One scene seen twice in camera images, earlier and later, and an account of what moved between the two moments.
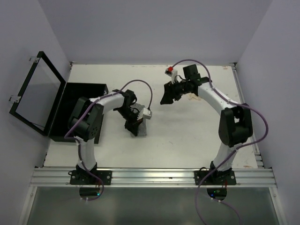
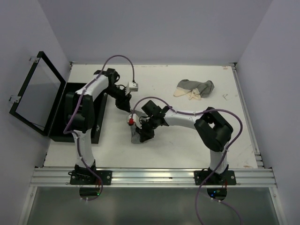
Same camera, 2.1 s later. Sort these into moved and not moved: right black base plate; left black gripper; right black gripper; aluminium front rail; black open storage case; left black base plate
Moved: left black gripper; right black gripper
Not moved: left black base plate; aluminium front rail; black open storage case; right black base plate
